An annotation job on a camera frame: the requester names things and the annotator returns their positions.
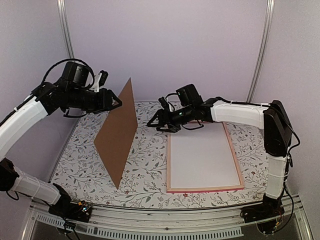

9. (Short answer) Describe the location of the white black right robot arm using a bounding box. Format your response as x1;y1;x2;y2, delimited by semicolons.
146;96;294;218

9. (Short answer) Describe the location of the aluminium front table rail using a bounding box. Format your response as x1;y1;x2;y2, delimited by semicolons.
21;195;314;240

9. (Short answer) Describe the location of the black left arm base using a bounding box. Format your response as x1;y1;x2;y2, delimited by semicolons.
48;197;93;223

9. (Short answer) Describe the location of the aluminium corner post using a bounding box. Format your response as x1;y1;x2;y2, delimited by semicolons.
56;0;75;58
246;0;275;103

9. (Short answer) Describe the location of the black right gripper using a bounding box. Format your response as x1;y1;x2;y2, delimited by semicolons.
147;104;194;133

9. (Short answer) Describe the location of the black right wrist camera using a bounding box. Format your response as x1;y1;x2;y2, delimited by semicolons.
158;97;175;112

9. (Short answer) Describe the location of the right aluminium corner post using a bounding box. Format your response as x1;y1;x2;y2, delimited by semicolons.
246;0;275;103

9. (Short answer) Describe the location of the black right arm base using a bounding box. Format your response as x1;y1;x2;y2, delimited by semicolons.
240;195;285;235

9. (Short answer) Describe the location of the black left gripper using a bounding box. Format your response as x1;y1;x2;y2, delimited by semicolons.
67;87;123;115

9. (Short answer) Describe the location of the brown cardboard backing board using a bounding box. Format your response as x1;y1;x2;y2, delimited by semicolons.
94;79;138;189

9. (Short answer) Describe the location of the left aluminium corner post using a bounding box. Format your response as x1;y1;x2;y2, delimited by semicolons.
56;0;75;58

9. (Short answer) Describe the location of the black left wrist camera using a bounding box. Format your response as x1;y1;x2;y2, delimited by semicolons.
92;70;109;93

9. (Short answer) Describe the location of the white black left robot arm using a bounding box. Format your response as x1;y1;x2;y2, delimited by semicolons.
0;77;122;217

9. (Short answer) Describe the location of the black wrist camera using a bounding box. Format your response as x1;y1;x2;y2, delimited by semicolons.
92;70;109;93
158;97;175;112

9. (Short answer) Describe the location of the landscape photo print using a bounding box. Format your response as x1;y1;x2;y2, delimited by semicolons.
169;123;240;190

